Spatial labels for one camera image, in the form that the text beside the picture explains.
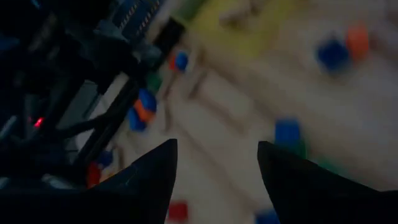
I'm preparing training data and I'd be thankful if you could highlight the yellow translucent plastic bin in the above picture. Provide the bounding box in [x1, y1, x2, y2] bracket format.
[183, 0, 290, 58]

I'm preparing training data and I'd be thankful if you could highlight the plain wooden block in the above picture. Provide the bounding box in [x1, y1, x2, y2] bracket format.
[186, 70, 210, 100]

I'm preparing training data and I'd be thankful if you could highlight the red long plastic brick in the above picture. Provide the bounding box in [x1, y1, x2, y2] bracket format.
[86, 161, 102, 189]

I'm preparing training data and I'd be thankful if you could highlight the small blue plastic brick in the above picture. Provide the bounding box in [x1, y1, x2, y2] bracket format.
[315, 37, 351, 75]
[175, 51, 190, 72]
[254, 208, 280, 224]
[98, 150, 114, 169]
[274, 118, 302, 147]

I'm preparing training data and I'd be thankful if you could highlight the black mat with striped edge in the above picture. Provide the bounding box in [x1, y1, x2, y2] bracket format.
[113, 0, 162, 37]

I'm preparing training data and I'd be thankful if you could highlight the blue long plastic brick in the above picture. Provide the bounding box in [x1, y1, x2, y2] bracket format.
[127, 108, 147, 132]
[138, 88, 158, 113]

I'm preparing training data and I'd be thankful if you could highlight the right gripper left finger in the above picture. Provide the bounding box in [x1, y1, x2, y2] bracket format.
[0, 138, 178, 224]

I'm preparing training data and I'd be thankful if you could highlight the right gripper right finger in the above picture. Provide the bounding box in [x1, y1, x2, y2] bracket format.
[257, 140, 398, 224]

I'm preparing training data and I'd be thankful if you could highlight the small red plastic brick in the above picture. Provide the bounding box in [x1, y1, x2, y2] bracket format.
[167, 201, 190, 222]

